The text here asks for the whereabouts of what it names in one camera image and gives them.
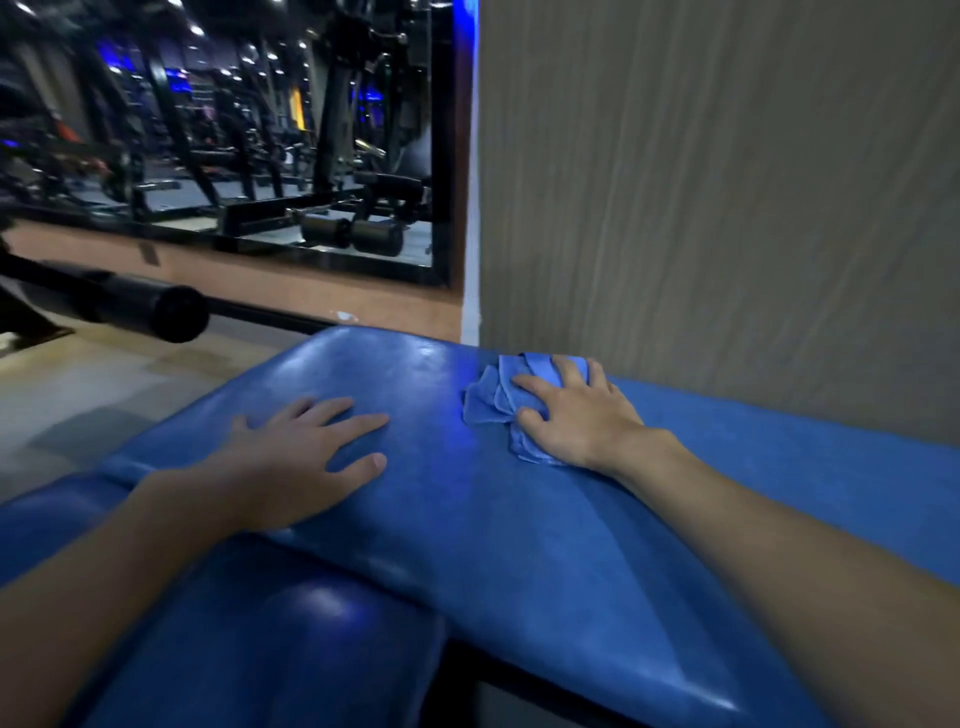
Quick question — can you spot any person's right hand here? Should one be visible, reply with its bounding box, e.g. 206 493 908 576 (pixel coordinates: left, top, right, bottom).
511 354 655 482

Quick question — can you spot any person's right forearm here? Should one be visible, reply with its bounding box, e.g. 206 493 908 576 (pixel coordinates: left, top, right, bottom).
614 428 960 728

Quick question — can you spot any black roller pad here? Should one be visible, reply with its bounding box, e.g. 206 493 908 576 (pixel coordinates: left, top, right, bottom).
44 262 211 345

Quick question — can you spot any black framed wall mirror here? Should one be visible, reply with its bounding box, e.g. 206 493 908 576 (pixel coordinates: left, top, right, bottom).
0 0 457 289

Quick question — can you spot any person's left forearm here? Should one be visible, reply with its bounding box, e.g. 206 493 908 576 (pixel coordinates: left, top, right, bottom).
0 468 249 728

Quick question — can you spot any blue bench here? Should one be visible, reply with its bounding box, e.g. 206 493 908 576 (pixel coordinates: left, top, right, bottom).
0 326 960 728

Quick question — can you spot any blue microfibre cloth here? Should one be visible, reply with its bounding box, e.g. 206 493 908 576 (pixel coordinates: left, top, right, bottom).
461 352 594 467

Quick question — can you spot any person's left hand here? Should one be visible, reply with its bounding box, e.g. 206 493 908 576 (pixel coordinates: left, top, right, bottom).
200 395 391 535

